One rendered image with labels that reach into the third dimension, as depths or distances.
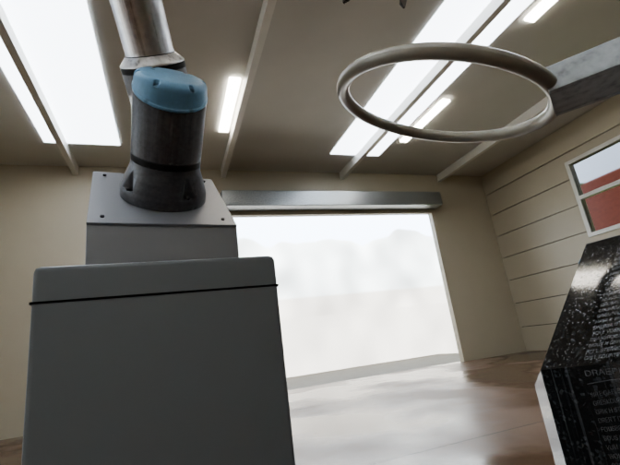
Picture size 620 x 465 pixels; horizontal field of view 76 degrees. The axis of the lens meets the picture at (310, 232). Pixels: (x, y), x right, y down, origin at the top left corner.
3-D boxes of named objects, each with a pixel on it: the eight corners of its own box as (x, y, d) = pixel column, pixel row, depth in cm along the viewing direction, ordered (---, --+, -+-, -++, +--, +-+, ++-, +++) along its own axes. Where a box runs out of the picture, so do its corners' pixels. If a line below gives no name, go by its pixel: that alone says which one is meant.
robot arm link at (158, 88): (129, 161, 80) (132, 70, 73) (129, 139, 94) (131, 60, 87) (206, 168, 87) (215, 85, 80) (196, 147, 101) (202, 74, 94)
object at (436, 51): (573, 142, 96) (575, 130, 96) (547, 33, 58) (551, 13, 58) (390, 145, 126) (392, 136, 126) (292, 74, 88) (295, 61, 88)
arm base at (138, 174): (107, 203, 84) (107, 158, 80) (133, 176, 101) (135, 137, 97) (199, 217, 87) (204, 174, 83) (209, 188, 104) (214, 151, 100)
